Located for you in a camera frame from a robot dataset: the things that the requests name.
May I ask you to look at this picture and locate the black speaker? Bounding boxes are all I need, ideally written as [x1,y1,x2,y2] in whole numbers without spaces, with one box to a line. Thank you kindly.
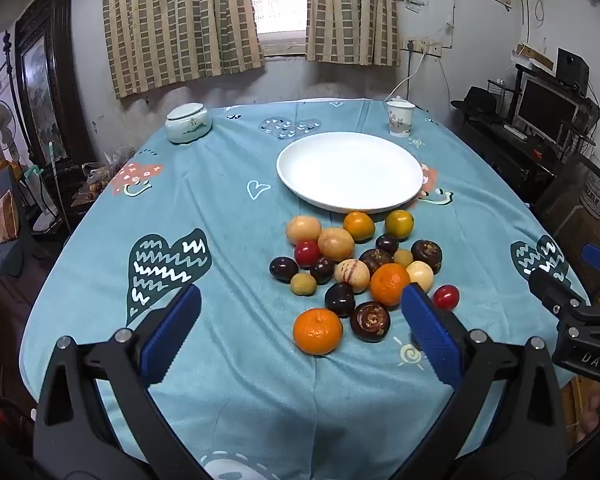
[556,48,590,84]

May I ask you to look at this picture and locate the red cherry tomato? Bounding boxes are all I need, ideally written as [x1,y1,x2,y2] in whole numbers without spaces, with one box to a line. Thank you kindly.
[433,284,461,310]
[294,240,322,267]

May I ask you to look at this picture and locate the clear plastic bag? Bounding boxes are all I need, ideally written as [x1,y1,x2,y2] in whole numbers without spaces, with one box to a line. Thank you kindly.
[71,146,137,209]

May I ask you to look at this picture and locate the window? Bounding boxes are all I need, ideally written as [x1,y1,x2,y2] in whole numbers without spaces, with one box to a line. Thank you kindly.
[244,0,309,57]

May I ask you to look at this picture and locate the person's right hand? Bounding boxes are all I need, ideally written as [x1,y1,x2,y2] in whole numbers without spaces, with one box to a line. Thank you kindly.
[576,389,600,445]

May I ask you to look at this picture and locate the white paper cup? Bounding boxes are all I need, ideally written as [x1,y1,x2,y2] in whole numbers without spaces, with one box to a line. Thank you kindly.
[386,100,415,138]

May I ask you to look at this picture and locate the black computer desk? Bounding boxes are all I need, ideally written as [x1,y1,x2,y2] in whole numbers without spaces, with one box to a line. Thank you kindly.
[455,107,588,203]

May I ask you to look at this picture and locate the yellow passion fruit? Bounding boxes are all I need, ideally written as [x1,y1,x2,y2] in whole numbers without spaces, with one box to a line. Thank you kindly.
[317,227,356,262]
[285,215,322,244]

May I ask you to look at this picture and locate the pale green lidded ceramic jar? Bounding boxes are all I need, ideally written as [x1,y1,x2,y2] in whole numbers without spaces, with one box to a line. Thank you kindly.
[165,103,212,144]

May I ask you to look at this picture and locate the striped pepino melon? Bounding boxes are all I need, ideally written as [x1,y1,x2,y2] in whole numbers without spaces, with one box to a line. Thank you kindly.
[334,258,370,293]

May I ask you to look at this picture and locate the cream round fruit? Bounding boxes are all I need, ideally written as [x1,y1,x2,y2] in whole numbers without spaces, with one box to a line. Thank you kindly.
[405,261,435,292]

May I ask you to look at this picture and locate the white round plate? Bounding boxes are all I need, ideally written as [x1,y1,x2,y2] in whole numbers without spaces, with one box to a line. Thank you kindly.
[276,131,424,214]

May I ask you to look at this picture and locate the dark brown water chestnut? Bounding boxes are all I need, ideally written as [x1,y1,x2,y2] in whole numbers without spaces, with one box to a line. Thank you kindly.
[358,248,395,276]
[350,301,392,343]
[411,239,443,275]

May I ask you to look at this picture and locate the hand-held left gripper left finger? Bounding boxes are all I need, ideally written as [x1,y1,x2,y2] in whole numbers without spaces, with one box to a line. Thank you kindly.
[32,282,216,480]

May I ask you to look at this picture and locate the black hat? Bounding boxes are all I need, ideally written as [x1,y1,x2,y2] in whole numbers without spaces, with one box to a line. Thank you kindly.
[451,86,498,115]

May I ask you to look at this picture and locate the greenish mandarin orange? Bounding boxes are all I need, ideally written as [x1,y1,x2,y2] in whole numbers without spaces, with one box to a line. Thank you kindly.
[384,209,415,239]

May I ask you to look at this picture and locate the white wall power socket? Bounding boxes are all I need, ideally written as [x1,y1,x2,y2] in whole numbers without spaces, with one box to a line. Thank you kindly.
[402,39,442,56]

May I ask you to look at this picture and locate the white power cable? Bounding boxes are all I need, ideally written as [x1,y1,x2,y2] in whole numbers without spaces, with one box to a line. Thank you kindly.
[386,50,427,103]

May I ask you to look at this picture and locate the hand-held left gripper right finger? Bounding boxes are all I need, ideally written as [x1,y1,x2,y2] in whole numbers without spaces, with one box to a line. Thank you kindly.
[385,282,568,480]

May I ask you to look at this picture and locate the checked beige curtain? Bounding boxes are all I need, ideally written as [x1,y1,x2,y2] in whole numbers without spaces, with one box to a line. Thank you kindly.
[306,0,401,67]
[102,0,266,100]

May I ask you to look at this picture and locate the computer monitor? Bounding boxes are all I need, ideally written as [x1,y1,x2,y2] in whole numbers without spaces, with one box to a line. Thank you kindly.
[512,76,579,142]

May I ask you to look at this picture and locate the blue printed tablecloth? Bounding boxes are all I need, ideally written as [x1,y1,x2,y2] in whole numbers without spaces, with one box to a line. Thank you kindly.
[19,97,593,480]

